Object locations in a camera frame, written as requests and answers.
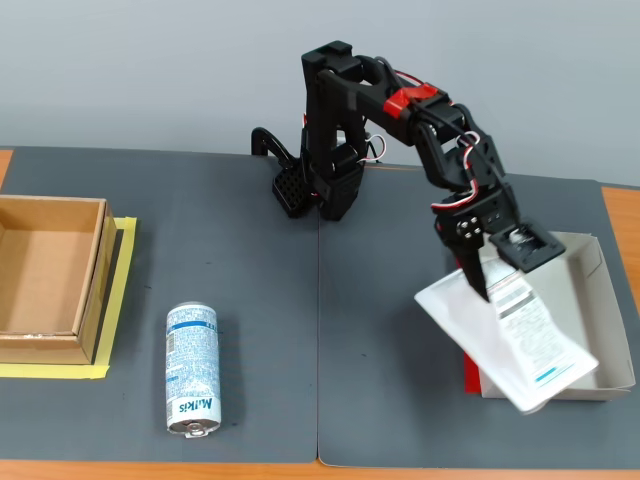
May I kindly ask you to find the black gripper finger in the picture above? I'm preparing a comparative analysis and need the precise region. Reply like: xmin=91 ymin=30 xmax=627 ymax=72
xmin=446 ymin=238 xmax=493 ymax=304

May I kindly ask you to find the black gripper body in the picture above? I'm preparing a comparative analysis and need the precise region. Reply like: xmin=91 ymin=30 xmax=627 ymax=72
xmin=431 ymin=181 xmax=522 ymax=252

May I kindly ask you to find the white packaged sandwich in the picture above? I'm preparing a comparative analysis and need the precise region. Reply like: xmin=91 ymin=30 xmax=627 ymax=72
xmin=413 ymin=255 xmax=601 ymax=416

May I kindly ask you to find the red band on arm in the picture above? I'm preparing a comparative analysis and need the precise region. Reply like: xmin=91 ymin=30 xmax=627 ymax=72
xmin=383 ymin=83 xmax=438 ymax=121

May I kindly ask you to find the gray paper tray box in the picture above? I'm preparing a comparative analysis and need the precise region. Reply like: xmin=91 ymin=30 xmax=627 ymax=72
xmin=459 ymin=229 xmax=637 ymax=403

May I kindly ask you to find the brown cardboard box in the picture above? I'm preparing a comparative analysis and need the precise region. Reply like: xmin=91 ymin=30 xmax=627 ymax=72
xmin=0 ymin=194 xmax=119 ymax=366

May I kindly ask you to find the dark gray table mat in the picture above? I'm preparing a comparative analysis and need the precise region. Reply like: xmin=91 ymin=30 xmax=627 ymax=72
xmin=316 ymin=163 xmax=640 ymax=472
xmin=0 ymin=145 xmax=322 ymax=464

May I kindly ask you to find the red tape marker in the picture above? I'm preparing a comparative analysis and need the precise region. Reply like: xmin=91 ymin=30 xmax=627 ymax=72
xmin=462 ymin=348 xmax=485 ymax=396

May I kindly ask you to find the black table clamp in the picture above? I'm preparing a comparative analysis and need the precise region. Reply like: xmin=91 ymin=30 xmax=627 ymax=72
xmin=250 ymin=127 xmax=317 ymax=220

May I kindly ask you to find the Milkis drink can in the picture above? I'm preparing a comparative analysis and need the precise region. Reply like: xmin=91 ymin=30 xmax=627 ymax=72
xmin=164 ymin=300 xmax=223 ymax=440

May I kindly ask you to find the white red wrist wire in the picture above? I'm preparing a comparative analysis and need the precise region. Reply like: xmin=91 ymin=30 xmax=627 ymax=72
xmin=429 ymin=130 xmax=494 ymax=215

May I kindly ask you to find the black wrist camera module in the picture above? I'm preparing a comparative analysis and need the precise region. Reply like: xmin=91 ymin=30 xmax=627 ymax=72
xmin=488 ymin=217 xmax=568 ymax=274

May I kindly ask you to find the black camera cable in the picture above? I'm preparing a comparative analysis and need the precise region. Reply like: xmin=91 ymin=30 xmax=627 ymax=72
xmin=413 ymin=105 xmax=507 ymax=189

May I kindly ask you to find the red black servo cable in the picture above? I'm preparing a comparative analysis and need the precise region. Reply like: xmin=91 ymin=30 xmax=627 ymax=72
xmin=374 ymin=55 xmax=432 ymax=90

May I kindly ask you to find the yellow tape frame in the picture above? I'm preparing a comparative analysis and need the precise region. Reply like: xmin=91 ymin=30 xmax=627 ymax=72
xmin=0 ymin=215 xmax=139 ymax=380

